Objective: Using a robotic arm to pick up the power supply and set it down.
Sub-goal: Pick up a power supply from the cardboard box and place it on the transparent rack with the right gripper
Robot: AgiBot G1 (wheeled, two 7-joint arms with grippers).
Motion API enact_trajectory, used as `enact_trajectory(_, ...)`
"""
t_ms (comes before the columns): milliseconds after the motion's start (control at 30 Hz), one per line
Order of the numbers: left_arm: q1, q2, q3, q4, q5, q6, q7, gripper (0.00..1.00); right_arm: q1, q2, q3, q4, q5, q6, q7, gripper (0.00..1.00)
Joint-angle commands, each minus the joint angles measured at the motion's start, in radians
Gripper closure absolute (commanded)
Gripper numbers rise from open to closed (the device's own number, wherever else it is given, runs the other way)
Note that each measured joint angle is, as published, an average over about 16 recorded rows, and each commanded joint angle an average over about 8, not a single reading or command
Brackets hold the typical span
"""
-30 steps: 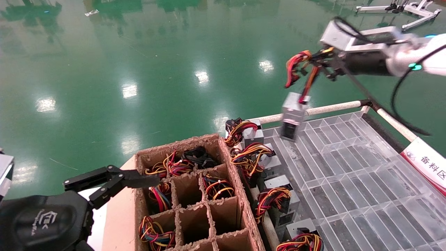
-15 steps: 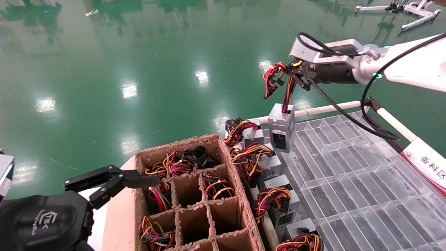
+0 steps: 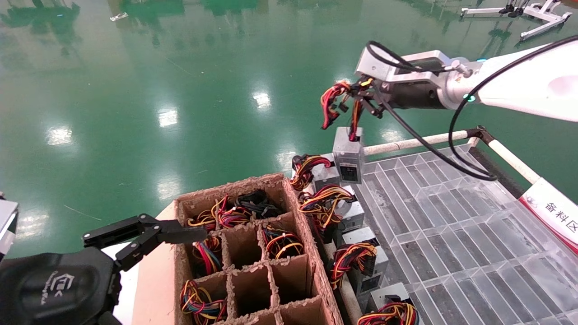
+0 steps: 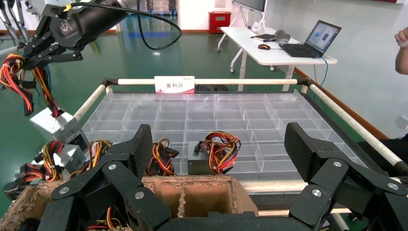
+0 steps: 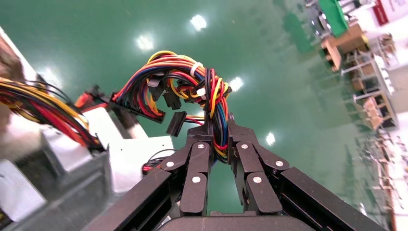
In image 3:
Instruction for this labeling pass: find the beige pipe rail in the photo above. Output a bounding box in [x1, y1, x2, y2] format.
[324, 241, 362, 325]

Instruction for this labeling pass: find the grey power supply with wires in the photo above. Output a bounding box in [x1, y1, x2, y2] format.
[291, 153, 342, 191]
[357, 283, 420, 325]
[331, 227, 390, 296]
[321, 79, 376, 185]
[298, 184, 365, 242]

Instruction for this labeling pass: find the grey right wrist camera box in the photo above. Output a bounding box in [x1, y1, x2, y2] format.
[354, 45, 454, 85]

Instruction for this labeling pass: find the power supply with yellow wires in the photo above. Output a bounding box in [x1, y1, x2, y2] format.
[186, 199, 219, 227]

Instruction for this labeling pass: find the clear plastic compartment tray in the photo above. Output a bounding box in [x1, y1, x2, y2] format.
[361, 144, 578, 325]

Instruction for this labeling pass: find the brown cardboard divider box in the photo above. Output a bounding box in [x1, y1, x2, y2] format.
[174, 174, 346, 325]

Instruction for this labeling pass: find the power supply with coloured wires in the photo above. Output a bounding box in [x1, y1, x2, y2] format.
[218, 195, 254, 228]
[262, 226, 304, 260]
[180, 279, 228, 325]
[193, 236, 223, 277]

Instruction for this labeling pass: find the white metal floor stand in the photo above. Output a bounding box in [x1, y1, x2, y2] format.
[461, 0, 573, 42]

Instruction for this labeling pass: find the white red printed sign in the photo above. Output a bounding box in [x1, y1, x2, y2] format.
[518, 177, 578, 254]

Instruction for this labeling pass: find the black pipe corner connector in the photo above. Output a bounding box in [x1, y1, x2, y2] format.
[466, 125, 495, 145]

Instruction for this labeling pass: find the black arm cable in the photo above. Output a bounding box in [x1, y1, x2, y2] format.
[366, 35, 578, 182]

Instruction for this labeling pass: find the pink flat board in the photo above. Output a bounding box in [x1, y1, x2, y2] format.
[132, 201, 181, 325]

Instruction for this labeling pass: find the black foam strip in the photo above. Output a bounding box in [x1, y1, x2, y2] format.
[470, 147, 524, 199]

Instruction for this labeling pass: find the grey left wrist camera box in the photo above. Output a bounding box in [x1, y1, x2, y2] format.
[0, 199, 19, 261]

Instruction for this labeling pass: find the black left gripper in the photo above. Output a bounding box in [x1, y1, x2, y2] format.
[0, 214, 208, 325]

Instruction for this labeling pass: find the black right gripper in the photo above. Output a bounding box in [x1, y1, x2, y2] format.
[357, 78, 447, 119]

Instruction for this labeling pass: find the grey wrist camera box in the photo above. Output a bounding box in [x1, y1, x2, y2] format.
[354, 45, 454, 85]
[0, 199, 19, 261]

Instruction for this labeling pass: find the power supply with black wires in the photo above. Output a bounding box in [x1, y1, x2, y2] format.
[235, 190, 286, 219]

